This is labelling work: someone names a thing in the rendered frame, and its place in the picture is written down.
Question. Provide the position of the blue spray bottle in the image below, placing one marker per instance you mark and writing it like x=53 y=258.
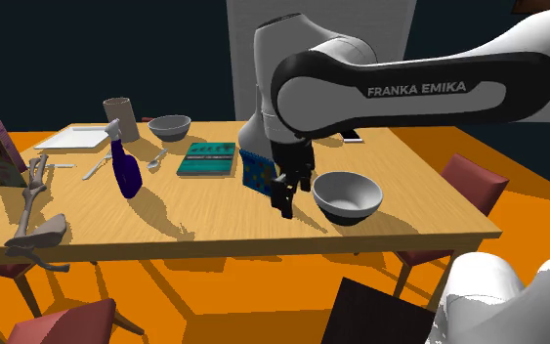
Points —
x=127 y=174

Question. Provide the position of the blue dotted box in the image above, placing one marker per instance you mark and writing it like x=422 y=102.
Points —
x=255 y=174

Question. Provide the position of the white tray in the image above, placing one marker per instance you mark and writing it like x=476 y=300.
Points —
x=72 y=137

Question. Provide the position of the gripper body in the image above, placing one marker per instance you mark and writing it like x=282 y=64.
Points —
x=292 y=157

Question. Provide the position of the grey bone-shaped sculpture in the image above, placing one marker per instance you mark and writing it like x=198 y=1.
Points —
x=41 y=233

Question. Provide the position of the silver knife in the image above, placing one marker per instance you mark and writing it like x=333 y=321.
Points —
x=94 y=167

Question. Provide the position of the wooden table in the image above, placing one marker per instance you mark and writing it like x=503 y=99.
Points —
x=208 y=209

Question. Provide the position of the teal book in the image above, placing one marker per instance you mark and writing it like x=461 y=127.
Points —
x=206 y=159

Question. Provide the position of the silver spoon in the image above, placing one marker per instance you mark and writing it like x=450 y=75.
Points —
x=153 y=164

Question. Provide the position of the dark robot stand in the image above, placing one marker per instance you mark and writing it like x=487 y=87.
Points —
x=374 y=314

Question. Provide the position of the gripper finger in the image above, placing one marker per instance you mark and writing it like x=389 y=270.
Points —
x=283 y=196
x=305 y=181

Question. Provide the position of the silver fork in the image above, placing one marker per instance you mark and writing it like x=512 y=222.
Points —
x=61 y=166

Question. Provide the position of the small grey bowl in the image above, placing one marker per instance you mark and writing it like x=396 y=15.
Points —
x=169 y=126

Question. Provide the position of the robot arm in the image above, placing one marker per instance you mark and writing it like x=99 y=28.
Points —
x=398 y=102

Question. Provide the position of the white phone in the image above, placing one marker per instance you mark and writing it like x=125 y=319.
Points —
x=351 y=136

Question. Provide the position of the large grey bowl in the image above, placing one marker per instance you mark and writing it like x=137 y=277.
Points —
x=348 y=197

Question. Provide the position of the beige cylinder cup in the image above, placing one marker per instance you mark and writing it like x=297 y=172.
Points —
x=122 y=116

